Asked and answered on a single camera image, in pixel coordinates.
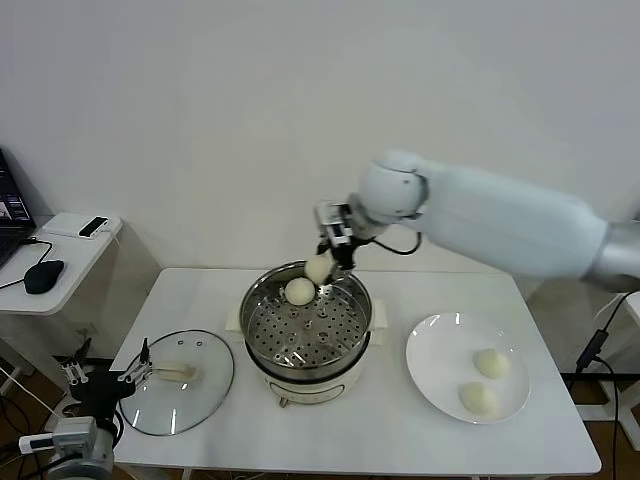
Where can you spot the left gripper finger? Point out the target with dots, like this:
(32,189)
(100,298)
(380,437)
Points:
(75,374)
(137,372)

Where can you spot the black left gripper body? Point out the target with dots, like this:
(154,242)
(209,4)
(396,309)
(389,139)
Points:
(100,392)

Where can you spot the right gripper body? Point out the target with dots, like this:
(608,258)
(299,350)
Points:
(340,225)

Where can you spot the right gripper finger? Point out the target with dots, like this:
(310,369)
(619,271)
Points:
(324,248)
(345,255)

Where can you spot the white steamed baozi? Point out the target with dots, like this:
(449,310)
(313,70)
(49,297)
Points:
(319,270)
(478,398)
(491,363)
(300,292)

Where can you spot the round glass pot lid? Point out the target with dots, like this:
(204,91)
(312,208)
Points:
(200,400)

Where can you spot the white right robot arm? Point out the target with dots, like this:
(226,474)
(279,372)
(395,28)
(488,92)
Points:
(500,220)

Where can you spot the stainless steel steamer basket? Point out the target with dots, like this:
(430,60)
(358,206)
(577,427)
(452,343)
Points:
(310,330)

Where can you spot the black computer mouse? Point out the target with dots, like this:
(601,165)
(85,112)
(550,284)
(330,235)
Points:
(44,276)

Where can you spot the white side table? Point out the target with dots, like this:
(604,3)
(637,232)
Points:
(75,270)

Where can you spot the white electric cooker base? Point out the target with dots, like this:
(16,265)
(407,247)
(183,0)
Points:
(315,387)

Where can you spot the small black white device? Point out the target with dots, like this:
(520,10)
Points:
(94,226)

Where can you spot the flat white box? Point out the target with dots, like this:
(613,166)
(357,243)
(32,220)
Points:
(62,224)

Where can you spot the round white plate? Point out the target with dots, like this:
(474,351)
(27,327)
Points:
(440,380)

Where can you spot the black laptop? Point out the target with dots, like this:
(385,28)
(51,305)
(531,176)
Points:
(10,215)

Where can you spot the white shelf table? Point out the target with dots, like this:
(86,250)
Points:
(627,360)

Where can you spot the white wall socket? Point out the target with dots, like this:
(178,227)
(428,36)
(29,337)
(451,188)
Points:
(85,330)

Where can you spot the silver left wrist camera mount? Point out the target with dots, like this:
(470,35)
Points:
(75,432)

